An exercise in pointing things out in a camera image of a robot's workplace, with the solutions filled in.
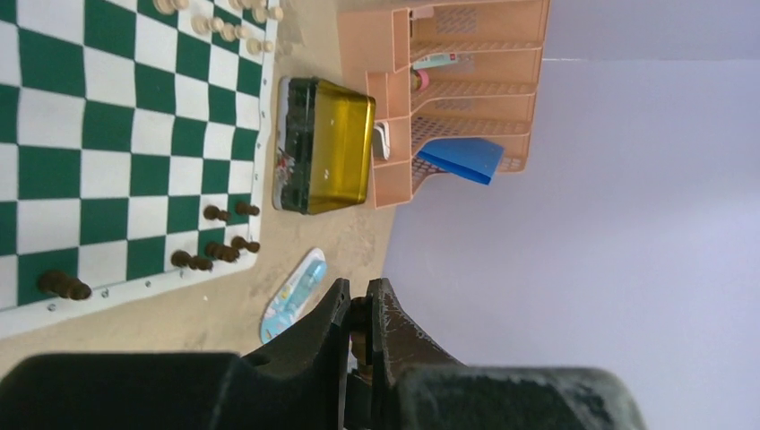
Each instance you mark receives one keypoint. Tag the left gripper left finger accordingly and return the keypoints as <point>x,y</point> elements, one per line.
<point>296,381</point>

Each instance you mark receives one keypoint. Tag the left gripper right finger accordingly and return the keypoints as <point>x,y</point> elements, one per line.
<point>419,385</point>

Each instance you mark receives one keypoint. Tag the dark chess piece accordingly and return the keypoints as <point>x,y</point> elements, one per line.
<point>221,252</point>
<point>60,284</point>
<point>245,208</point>
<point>213,212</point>
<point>360,336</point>
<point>183,259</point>
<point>240,243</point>

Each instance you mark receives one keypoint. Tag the green white chess board mat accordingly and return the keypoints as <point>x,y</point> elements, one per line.
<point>117,130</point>

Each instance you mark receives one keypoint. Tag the white chess pieces row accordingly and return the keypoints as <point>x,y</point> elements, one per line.
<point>238,26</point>

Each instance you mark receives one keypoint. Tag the blue packaged toy blister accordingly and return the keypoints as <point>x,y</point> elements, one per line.
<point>287,305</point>

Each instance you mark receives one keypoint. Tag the right gold tin tray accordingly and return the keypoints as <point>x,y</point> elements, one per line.
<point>324,146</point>

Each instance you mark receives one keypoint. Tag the white stapler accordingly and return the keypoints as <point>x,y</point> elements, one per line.
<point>381,141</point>

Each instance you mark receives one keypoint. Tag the peach plastic file organizer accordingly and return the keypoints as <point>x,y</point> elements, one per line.
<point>491,93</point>

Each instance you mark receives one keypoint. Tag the teal white box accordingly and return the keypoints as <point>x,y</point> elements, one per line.
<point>435,60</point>

